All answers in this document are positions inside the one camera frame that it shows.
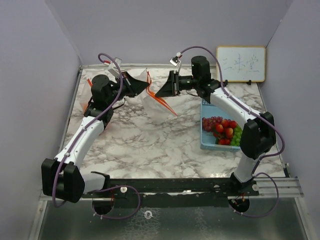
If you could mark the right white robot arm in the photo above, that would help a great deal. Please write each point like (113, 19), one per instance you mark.
(258, 134)

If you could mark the clear bag orange zipper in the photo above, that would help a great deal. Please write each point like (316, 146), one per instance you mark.
(86, 99)

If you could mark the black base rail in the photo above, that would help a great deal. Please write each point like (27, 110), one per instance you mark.
(170, 192)

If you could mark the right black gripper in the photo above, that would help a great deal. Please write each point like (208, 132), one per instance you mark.
(171, 87)

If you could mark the blue plastic basket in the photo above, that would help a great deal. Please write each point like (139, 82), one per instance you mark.
(207, 140)

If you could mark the green grape bunch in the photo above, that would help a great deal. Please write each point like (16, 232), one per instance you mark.
(237, 134)

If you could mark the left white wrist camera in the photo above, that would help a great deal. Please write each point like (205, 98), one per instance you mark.
(114, 67)

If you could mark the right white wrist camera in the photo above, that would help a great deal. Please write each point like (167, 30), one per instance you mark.
(176, 62)

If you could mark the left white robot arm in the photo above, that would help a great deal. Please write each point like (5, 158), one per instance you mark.
(61, 176)

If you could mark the purple grape bunch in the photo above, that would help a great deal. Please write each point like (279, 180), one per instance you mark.
(209, 123)

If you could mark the small framed whiteboard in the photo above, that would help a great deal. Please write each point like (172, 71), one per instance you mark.
(241, 64)

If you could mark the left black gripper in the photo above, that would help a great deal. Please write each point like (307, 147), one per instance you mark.
(134, 87)

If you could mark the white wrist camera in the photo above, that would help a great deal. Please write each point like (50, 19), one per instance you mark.
(176, 62)
(114, 67)

